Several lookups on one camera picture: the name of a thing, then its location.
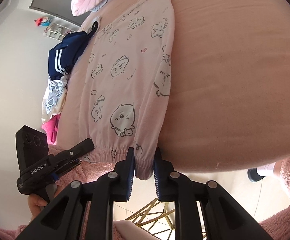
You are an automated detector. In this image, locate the pink cartoon print pajama garment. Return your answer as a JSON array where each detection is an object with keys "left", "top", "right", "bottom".
[{"left": 78, "top": 0, "right": 174, "bottom": 180}]

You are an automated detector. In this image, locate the white blue patterned clothes pile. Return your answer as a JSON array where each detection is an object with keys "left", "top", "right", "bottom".
[{"left": 41, "top": 75, "right": 68, "bottom": 124}]

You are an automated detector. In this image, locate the person's left hand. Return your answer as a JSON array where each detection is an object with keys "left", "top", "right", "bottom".
[{"left": 27, "top": 193, "right": 48, "bottom": 221}]

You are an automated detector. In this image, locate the magenta garment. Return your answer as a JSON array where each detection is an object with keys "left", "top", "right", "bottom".
[{"left": 42, "top": 114, "right": 61, "bottom": 145}]

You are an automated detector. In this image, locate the black shoe with white sock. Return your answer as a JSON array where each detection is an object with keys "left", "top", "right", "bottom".
[{"left": 247, "top": 161, "right": 282, "bottom": 183}]

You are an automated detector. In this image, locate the pink fluffy blanket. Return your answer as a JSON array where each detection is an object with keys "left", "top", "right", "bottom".
[{"left": 0, "top": 146, "right": 290, "bottom": 240}]

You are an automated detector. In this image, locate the navy striped garment left pile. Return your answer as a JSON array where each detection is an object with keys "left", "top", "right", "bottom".
[{"left": 48, "top": 31, "right": 90, "bottom": 80}]

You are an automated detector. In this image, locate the pink bed sheet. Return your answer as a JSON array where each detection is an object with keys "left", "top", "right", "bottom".
[{"left": 56, "top": 0, "right": 290, "bottom": 172}]

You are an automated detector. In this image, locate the white shelf with toys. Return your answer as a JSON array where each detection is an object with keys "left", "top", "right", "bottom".
[{"left": 34, "top": 16, "right": 76, "bottom": 41}]

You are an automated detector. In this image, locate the white black small item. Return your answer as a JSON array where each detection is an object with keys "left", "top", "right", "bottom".
[{"left": 84, "top": 16, "right": 102, "bottom": 38}]

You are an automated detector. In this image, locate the grey cabinet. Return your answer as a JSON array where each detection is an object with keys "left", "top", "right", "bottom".
[{"left": 29, "top": 0, "right": 90, "bottom": 27}]

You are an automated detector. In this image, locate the gold wire stool frame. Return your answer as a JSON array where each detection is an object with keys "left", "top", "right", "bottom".
[{"left": 125, "top": 198, "right": 176, "bottom": 240}]

